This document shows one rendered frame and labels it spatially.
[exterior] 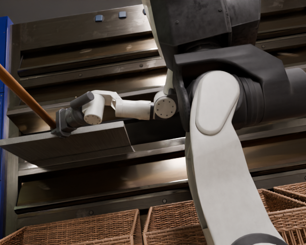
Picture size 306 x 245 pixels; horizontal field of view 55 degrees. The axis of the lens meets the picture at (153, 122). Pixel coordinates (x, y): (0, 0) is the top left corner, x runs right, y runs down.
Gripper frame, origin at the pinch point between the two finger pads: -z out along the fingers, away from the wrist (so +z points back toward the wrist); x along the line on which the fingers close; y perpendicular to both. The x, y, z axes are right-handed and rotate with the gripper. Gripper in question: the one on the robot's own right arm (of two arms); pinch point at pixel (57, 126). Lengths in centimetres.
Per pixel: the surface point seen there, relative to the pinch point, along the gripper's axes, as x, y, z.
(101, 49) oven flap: -61, 40, -7
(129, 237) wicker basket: 47, 4, 29
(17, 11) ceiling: -195, 62, -141
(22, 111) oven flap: -20.5, 4.1, -32.2
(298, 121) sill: 4, 94, 76
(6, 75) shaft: 1.0, -35.0, 25.1
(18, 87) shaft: 1.1, -29.2, 21.0
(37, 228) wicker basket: 36, 14, -36
